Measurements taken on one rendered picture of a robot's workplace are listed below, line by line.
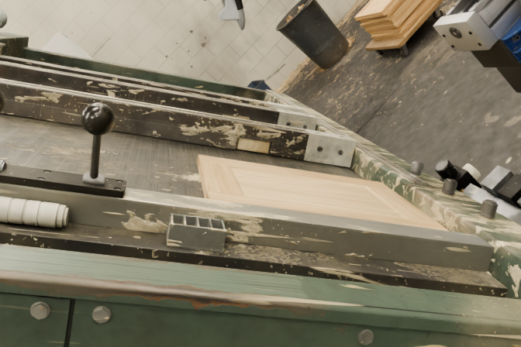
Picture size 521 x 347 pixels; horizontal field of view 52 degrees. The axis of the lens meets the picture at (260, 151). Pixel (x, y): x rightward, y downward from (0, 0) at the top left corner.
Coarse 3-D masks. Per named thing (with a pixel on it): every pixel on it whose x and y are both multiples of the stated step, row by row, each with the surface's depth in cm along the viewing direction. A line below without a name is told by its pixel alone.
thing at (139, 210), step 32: (0, 192) 64; (32, 192) 65; (64, 192) 65; (128, 192) 70; (96, 224) 67; (128, 224) 68; (160, 224) 68; (224, 224) 70; (256, 224) 71; (288, 224) 71; (320, 224) 72; (352, 224) 75; (384, 224) 78; (384, 256) 75; (416, 256) 76; (448, 256) 77; (480, 256) 78
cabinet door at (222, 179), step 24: (216, 168) 101; (240, 168) 105; (264, 168) 108; (288, 168) 113; (216, 192) 85; (240, 192) 88; (264, 192) 92; (288, 192) 95; (312, 192) 98; (336, 192) 102; (360, 192) 105; (384, 192) 108; (360, 216) 87; (384, 216) 90; (408, 216) 93
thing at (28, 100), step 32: (32, 96) 119; (64, 96) 120; (96, 96) 125; (128, 128) 124; (160, 128) 125; (192, 128) 127; (224, 128) 128; (256, 128) 129; (288, 128) 135; (320, 160) 134
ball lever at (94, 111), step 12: (96, 108) 60; (108, 108) 61; (84, 120) 60; (96, 120) 60; (108, 120) 60; (96, 132) 60; (96, 144) 63; (96, 156) 65; (96, 168) 66; (84, 180) 67; (96, 180) 67
